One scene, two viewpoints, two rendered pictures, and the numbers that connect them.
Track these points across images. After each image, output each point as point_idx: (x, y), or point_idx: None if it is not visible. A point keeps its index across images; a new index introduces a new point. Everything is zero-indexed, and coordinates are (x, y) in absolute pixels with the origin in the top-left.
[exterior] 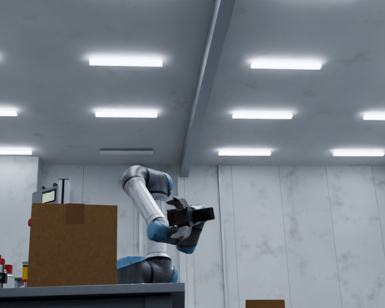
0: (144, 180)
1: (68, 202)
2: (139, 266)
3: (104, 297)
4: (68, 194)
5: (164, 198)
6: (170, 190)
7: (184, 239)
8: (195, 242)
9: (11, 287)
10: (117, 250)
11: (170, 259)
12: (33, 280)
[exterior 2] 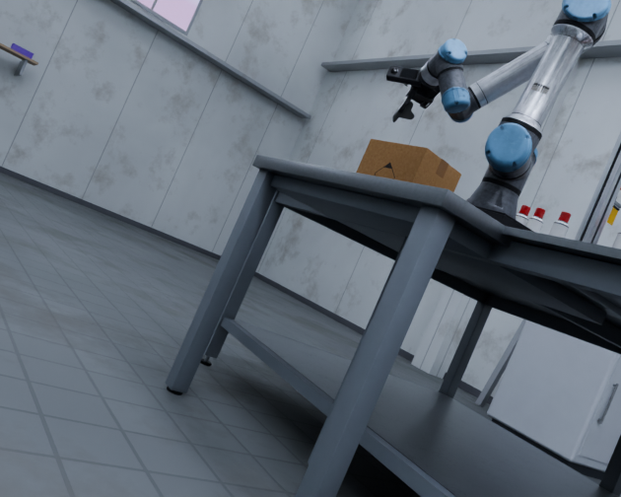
0: (549, 35)
1: None
2: None
3: None
4: None
5: (553, 32)
6: (563, 10)
7: (394, 116)
8: (441, 94)
9: (549, 233)
10: (358, 169)
11: (504, 118)
12: None
